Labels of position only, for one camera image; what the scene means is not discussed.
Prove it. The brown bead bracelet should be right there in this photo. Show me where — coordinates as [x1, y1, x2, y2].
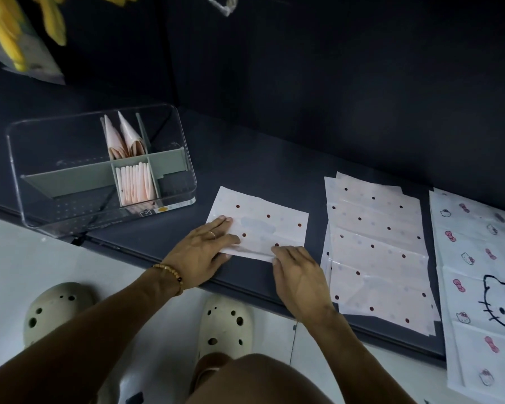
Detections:
[152, 263, 185, 297]

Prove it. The pink triangular folded bag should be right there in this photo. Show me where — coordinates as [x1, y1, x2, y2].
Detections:
[103, 114, 130, 160]
[117, 110, 147, 158]

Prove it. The cream right clog shoe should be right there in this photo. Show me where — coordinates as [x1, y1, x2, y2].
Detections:
[197, 295, 254, 361]

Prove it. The clear plastic organizer box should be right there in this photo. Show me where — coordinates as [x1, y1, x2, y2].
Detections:
[6, 104, 198, 238]

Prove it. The person's right hand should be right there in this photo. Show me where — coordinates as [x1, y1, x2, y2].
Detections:
[270, 245, 338, 321]

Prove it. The row of folded pink packets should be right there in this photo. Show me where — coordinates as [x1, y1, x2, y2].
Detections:
[116, 162, 159, 206]

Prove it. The person's left forearm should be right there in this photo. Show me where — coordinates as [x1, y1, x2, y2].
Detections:
[0, 261, 184, 404]

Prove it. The yellow printed plastic package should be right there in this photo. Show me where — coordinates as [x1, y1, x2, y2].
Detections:
[0, 0, 66, 86]

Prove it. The pile of cartoon cat bags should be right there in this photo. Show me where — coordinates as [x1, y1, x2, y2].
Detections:
[428, 188, 505, 404]

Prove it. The person's right leg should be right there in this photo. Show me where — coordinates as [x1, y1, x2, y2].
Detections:
[189, 353, 336, 404]

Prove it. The pile of dotted plastic bags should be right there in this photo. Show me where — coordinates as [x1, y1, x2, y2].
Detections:
[320, 171, 442, 338]

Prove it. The white dotted plastic bag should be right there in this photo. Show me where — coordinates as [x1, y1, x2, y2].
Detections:
[205, 186, 310, 264]

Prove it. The cream left clog shoe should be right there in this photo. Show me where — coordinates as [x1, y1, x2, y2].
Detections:
[23, 283, 98, 348]

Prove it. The person's left hand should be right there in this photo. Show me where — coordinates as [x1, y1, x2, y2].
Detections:
[168, 215, 241, 291]

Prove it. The grey divider insert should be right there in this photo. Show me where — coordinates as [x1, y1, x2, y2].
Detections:
[20, 113, 190, 206]

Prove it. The clear plastic wrapper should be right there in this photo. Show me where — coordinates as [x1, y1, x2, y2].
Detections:
[204, 0, 240, 17]

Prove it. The person's right forearm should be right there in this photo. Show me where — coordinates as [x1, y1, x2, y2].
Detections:
[297, 304, 419, 404]

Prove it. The cream clog shoe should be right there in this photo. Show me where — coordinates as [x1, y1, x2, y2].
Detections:
[23, 283, 98, 348]
[197, 295, 254, 361]

